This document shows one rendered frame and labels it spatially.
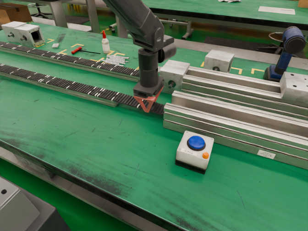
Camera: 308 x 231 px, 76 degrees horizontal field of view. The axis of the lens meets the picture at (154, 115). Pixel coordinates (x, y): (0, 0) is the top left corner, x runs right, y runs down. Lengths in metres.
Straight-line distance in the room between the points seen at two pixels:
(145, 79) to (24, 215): 0.43
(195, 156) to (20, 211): 0.38
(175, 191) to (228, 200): 0.12
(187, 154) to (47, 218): 0.34
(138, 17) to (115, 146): 0.35
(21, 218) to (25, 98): 0.52
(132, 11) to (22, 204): 0.44
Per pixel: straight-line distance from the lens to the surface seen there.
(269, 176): 0.60
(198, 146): 0.50
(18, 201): 0.48
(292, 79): 0.77
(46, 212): 0.54
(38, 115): 0.79
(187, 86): 0.75
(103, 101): 0.75
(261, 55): 2.82
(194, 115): 0.57
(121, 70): 0.90
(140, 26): 0.49
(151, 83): 0.59
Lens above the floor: 1.22
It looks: 40 degrees down
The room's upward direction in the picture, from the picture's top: straight up
